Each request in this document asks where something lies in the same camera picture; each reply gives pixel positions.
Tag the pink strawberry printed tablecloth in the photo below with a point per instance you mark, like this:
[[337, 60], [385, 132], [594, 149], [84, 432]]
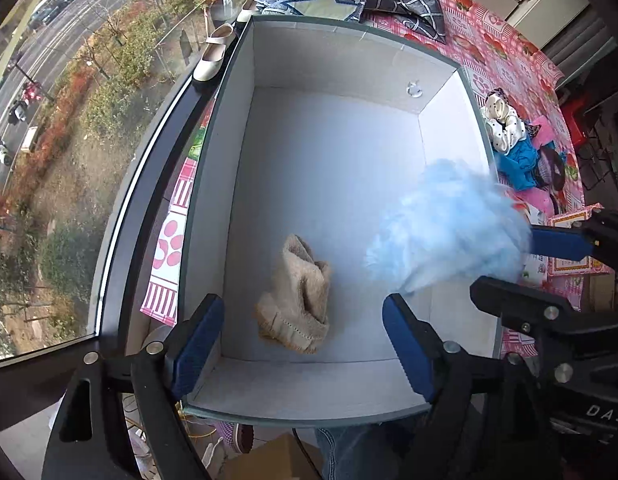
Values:
[[489, 45]]

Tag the grey checked cloth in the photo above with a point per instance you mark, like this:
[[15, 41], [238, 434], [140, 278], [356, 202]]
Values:
[[404, 5]]

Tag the brown cardboard box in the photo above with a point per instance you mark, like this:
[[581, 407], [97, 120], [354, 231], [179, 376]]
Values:
[[274, 460]]

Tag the white cardboard storage box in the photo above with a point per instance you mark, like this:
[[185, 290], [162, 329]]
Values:
[[329, 160]]

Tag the person's jeans leg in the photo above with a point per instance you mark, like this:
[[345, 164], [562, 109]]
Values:
[[349, 452]]

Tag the red scooter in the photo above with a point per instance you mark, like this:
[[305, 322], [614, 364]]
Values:
[[31, 94]]

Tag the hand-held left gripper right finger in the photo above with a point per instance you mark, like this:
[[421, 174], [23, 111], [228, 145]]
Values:
[[406, 347]]

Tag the light blue fluffy scrunchie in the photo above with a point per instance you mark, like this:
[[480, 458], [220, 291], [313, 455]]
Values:
[[449, 225]]

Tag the red patterned gift box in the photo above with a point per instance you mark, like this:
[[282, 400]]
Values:
[[564, 266]]

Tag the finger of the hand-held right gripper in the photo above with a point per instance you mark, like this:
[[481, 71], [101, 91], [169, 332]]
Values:
[[559, 242], [519, 305]]

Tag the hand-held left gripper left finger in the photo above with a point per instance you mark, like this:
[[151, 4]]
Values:
[[199, 350]]

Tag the blue crinkled scrunchie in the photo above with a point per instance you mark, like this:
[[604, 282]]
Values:
[[519, 162]]

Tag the black window frame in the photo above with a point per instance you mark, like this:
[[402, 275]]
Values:
[[154, 170]]

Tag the red plastic stool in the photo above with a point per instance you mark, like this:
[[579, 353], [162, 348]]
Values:
[[574, 117]]

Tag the leopard print scrunchie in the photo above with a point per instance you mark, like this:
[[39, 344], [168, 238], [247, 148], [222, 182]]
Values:
[[533, 131]]

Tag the white scooter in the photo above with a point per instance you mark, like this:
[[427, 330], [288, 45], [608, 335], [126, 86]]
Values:
[[2, 152]]

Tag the white polka dot scrunchie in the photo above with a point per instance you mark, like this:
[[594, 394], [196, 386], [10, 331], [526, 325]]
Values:
[[501, 120]]

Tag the cream flat shoe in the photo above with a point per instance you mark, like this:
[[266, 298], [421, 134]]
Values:
[[249, 5], [214, 52]]

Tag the beige towel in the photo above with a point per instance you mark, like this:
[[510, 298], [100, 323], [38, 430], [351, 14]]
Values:
[[294, 300]]

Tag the grey scooter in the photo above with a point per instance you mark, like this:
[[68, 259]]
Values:
[[16, 110]]

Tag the floral tissue pack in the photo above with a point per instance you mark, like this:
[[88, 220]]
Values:
[[536, 267]]

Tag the purple checked slipper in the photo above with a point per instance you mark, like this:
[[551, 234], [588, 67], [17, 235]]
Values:
[[239, 437]]

